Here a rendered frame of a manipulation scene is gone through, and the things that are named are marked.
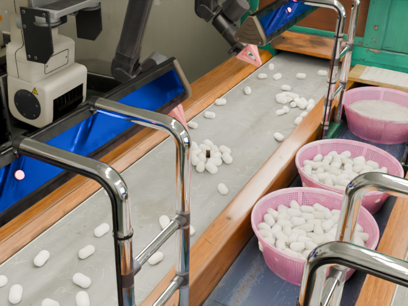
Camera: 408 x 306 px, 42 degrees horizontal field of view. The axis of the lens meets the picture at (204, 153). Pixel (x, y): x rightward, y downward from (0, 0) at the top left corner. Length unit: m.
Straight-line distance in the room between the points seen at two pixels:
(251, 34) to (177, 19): 1.97
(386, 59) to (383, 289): 1.17
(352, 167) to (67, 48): 0.98
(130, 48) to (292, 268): 0.71
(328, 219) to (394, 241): 0.15
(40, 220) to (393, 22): 1.39
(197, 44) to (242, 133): 1.75
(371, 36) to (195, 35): 1.44
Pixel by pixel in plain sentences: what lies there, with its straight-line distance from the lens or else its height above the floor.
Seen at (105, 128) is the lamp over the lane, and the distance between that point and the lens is 0.82.
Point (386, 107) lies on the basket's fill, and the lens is 1.84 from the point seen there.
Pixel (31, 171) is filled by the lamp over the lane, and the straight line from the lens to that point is 0.72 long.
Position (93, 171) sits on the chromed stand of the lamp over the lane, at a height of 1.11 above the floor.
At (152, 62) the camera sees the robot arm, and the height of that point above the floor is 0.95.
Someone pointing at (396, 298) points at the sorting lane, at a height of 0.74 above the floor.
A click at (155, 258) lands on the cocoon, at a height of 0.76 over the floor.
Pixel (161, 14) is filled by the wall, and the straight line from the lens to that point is 3.31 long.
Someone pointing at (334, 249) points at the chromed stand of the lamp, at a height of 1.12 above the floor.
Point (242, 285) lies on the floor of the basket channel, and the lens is 1.12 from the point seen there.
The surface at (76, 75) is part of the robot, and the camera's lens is 1.83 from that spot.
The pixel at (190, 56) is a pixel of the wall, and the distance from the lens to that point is 3.29.
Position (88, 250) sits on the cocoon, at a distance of 1.08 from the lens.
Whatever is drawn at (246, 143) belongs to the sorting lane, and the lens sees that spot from 1.49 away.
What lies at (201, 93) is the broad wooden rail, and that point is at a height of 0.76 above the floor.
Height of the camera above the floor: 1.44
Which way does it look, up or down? 29 degrees down
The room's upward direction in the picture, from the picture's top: 2 degrees clockwise
